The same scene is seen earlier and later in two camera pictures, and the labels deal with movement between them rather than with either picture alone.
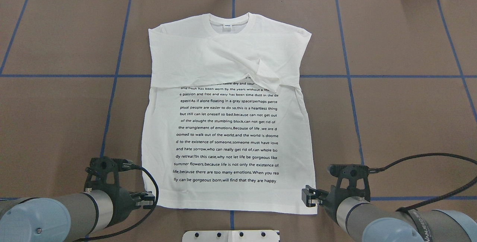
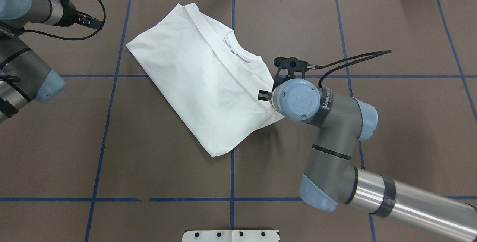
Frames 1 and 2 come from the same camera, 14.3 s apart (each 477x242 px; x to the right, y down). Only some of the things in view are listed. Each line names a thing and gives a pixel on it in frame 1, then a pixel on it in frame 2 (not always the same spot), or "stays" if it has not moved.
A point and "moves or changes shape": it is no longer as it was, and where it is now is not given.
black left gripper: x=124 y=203 -> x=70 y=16
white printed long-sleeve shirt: x=227 y=128 moves or changes shape
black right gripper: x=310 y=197 -> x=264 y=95
